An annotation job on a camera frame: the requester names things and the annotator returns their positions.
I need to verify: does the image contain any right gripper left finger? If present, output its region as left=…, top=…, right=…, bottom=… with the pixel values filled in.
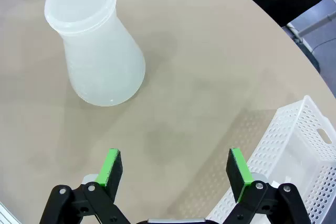
left=39, top=148, right=132, bottom=224

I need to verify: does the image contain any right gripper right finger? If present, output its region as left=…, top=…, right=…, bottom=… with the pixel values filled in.
left=225, top=147, right=312, bottom=224

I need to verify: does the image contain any translucent plastic conical flask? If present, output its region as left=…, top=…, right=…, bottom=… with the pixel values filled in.
left=44, top=0, right=146, bottom=107

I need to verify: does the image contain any white perforated plastic basket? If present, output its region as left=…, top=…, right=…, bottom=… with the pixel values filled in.
left=207, top=94, right=336, bottom=224

